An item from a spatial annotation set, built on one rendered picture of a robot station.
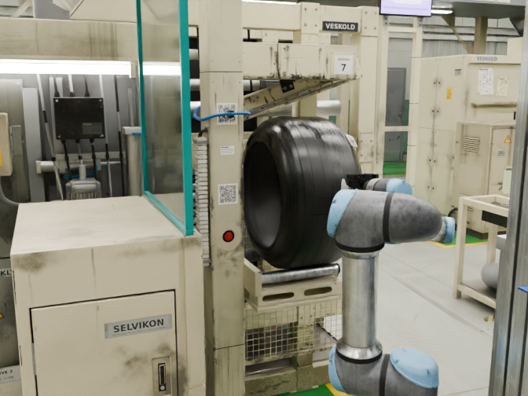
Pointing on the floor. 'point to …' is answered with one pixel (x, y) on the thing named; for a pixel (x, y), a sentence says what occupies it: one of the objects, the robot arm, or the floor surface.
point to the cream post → (235, 302)
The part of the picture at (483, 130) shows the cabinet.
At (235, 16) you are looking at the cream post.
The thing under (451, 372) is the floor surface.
